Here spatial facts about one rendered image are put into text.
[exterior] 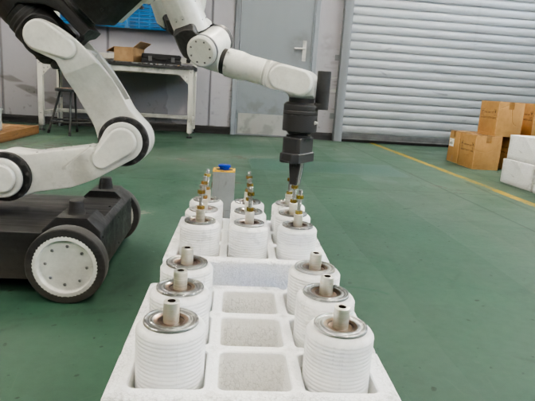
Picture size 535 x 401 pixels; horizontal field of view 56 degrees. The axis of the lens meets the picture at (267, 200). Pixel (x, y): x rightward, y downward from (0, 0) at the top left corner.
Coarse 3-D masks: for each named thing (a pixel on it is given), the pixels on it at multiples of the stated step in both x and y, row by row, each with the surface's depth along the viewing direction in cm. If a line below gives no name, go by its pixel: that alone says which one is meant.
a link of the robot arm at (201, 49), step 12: (168, 0) 123; (180, 0) 122; (192, 0) 123; (168, 12) 125; (180, 12) 123; (192, 12) 124; (204, 12) 128; (180, 24) 125; (192, 24) 124; (204, 24) 126; (180, 36) 126; (192, 36) 125; (204, 36) 124; (180, 48) 127; (192, 48) 125; (204, 48) 124; (216, 48) 125; (192, 60) 127; (204, 60) 126
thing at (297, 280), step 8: (296, 272) 92; (336, 272) 93; (288, 280) 94; (296, 280) 92; (304, 280) 90; (312, 280) 90; (336, 280) 92; (288, 288) 94; (296, 288) 92; (288, 296) 94; (288, 304) 94; (288, 312) 94
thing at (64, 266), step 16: (48, 240) 126; (64, 240) 126; (80, 240) 127; (96, 240) 129; (32, 256) 127; (48, 256) 128; (64, 256) 129; (80, 256) 129; (96, 256) 128; (32, 272) 127; (48, 272) 129; (64, 272) 129; (80, 272) 130; (96, 272) 129; (48, 288) 129; (64, 288) 130; (80, 288) 130; (96, 288) 130
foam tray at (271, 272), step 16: (224, 224) 147; (176, 240) 129; (224, 240) 132; (272, 240) 142; (208, 256) 119; (224, 256) 119; (272, 256) 122; (224, 272) 117; (240, 272) 117; (256, 272) 118; (272, 272) 118; (288, 272) 118
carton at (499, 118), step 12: (492, 108) 447; (504, 108) 438; (516, 108) 439; (480, 120) 466; (492, 120) 446; (504, 120) 440; (516, 120) 441; (480, 132) 465; (492, 132) 446; (504, 132) 443; (516, 132) 444
